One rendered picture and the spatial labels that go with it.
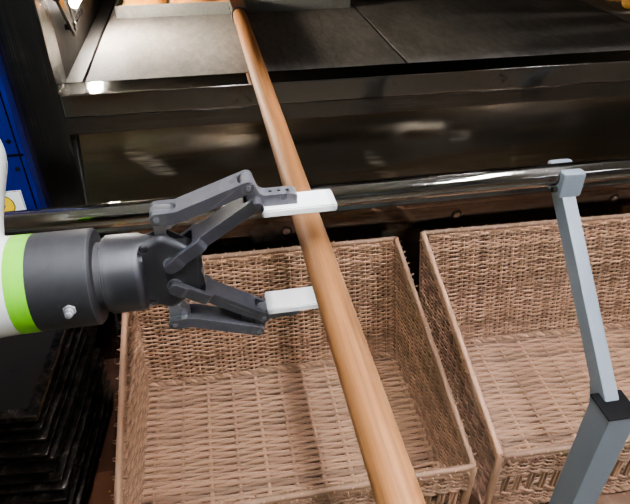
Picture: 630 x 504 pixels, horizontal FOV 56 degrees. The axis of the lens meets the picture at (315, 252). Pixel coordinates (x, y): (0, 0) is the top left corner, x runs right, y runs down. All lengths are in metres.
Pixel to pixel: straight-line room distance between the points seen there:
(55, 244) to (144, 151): 0.58
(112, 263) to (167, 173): 0.59
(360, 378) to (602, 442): 0.47
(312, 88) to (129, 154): 0.35
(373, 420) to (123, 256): 0.27
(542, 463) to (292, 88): 0.75
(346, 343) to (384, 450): 0.10
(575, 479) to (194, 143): 0.81
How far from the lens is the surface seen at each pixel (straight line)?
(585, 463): 0.90
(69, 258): 0.56
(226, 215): 0.55
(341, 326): 0.49
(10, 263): 0.57
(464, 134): 1.22
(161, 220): 0.55
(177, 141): 1.12
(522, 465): 1.07
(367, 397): 0.44
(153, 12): 1.52
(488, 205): 1.31
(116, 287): 0.56
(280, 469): 1.15
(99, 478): 1.21
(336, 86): 1.09
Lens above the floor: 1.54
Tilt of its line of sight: 36 degrees down
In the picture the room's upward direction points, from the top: straight up
